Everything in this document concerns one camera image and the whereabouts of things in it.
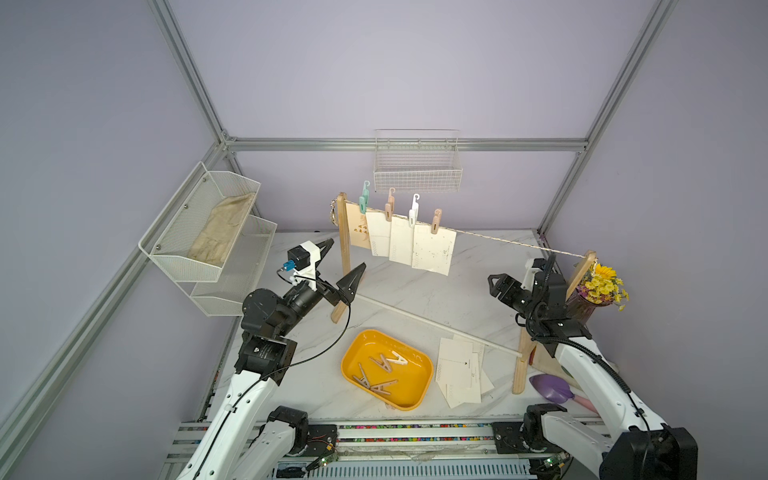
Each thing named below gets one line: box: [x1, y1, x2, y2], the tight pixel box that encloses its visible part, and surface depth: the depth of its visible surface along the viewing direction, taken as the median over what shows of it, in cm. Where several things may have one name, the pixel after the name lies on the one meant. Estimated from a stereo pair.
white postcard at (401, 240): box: [389, 216, 414, 266], surface depth 69 cm
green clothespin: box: [359, 180, 371, 215], surface depth 65 cm
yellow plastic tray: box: [340, 329, 434, 411], surface depth 86 cm
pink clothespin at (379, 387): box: [369, 379, 398, 396], surface depth 82 cm
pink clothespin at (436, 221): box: [431, 208, 442, 235], surface depth 62 cm
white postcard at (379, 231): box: [365, 212, 392, 257], surface depth 71 cm
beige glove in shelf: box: [188, 192, 255, 264], surface depth 81 cm
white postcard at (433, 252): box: [412, 224, 457, 276], surface depth 68 cm
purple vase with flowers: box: [566, 260, 630, 323], surface depth 77 cm
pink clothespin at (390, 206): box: [385, 187, 396, 222], surface depth 65 cm
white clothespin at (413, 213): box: [409, 193, 420, 227], surface depth 64 cm
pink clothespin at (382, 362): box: [368, 354, 392, 373], surface depth 86 cm
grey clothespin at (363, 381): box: [352, 362, 371, 389], surface depth 84 cm
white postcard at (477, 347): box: [453, 334, 485, 361], surface depth 92 cm
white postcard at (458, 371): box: [436, 337, 481, 408], surface depth 86 cm
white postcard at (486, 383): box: [480, 368, 495, 395], surface depth 85 cm
